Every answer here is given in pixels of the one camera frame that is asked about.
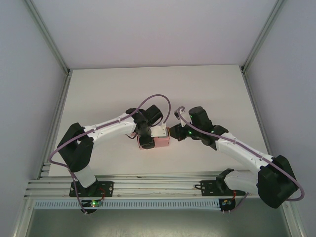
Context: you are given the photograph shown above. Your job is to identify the circuit board with green light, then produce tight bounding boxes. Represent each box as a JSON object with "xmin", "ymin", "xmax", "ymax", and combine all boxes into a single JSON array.
[{"xmin": 82, "ymin": 199, "xmax": 104, "ymax": 207}]

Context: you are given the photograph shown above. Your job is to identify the grey metal sheet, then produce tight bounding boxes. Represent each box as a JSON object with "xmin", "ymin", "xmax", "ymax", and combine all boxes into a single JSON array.
[{"xmin": 24, "ymin": 208, "xmax": 291, "ymax": 237}]

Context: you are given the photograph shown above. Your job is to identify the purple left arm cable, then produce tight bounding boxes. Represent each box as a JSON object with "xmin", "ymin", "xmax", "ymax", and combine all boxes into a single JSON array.
[{"xmin": 49, "ymin": 93, "xmax": 173, "ymax": 217}]

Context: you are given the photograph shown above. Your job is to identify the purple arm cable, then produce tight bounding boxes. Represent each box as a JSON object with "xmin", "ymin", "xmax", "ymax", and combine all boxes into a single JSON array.
[
  {"xmin": 178, "ymin": 106, "xmax": 306, "ymax": 215},
  {"xmin": 49, "ymin": 93, "xmax": 173, "ymax": 217}
]

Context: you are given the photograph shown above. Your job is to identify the aluminium mounting rail beam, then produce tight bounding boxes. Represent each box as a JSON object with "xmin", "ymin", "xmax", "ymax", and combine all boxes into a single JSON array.
[{"xmin": 24, "ymin": 174, "xmax": 293, "ymax": 199}]

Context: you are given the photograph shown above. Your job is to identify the aluminium table side rail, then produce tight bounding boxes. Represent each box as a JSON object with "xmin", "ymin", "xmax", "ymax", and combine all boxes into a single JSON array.
[
  {"xmin": 241, "ymin": 71, "xmax": 275, "ymax": 171},
  {"xmin": 37, "ymin": 70, "xmax": 73, "ymax": 180}
]

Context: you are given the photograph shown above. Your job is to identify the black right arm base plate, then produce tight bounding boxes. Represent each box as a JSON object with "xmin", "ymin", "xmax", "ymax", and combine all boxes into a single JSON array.
[{"xmin": 200, "ymin": 180, "xmax": 244, "ymax": 198}]

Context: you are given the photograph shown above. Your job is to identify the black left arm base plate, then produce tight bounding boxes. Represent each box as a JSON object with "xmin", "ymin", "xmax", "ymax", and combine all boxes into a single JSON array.
[{"xmin": 69, "ymin": 181, "xmax": 115, "ymax": 198}]

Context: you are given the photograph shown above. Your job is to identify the white slotted cable duct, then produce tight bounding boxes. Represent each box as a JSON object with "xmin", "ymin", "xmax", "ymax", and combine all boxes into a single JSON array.
[{"xmin": 33, "ymin": 198, "xmax": 221, "ymax": 210}]

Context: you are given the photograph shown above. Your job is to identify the aluminium frame post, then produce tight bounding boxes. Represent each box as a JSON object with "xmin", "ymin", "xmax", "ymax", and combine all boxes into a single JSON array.
[
  {"xmin": 240, "ymin": 0, "xmax": 291, "ymax": 74},
  {"xmin": 24, "ymin": 0, "xmax": 73, "ymax": 76}
]

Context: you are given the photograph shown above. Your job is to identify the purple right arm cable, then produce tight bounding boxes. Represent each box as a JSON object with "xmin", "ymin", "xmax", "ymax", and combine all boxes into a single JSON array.
[{"xmin": 178, "ymin": 106, "xmax": 306, "ymax": 215}]

